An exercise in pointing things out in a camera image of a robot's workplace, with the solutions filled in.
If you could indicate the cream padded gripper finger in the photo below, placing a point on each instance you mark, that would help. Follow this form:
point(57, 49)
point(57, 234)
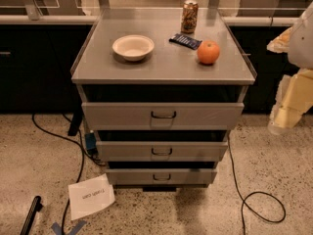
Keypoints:
point(293, 99)

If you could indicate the grey bottom drawer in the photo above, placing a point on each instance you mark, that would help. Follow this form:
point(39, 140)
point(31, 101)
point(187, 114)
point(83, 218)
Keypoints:
point(168, 176)

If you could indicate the grey drawer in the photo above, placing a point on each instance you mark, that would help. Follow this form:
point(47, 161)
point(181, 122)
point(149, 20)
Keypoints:
point(162, 116)
point(157, 151)
point(168, 176)

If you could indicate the grey metal drawer cabinet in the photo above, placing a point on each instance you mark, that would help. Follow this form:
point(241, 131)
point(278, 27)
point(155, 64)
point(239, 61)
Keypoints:
point(170, 74)

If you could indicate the grey middle drawer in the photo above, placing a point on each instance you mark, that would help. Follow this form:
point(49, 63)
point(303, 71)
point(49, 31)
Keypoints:
point(157, 151)

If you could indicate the grey top drawer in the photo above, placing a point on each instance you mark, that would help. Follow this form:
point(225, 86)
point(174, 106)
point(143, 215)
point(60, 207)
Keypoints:
point(162, 116)

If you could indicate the orange fruit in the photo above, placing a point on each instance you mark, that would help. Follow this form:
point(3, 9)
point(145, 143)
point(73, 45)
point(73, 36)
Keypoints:
point(208, 52)

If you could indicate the dark blue snack bar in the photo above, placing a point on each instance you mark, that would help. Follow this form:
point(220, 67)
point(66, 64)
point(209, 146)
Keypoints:
point(186, 41)

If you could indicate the brown patterned drink can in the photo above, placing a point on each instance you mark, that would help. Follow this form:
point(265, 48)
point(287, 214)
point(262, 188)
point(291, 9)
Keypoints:
point(189, 16)

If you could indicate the white bowl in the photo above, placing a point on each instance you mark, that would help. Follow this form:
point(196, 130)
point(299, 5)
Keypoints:
point(133, 48)

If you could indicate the blue power adapter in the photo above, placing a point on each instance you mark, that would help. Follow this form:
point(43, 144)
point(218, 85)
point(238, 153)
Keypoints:
point(90, 142)

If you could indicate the white paper sign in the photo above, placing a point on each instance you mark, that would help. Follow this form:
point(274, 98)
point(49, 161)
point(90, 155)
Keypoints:
point(90, 196)

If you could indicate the blue tape cross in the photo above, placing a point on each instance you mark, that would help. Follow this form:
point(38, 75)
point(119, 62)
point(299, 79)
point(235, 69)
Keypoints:
point(71, 230)

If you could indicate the black bar on floor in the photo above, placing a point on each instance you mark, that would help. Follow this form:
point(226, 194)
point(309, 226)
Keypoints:
point(35, 207)

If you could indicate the dark counter with rail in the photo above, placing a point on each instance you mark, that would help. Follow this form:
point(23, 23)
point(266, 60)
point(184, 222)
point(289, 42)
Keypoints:
point(35, 64)

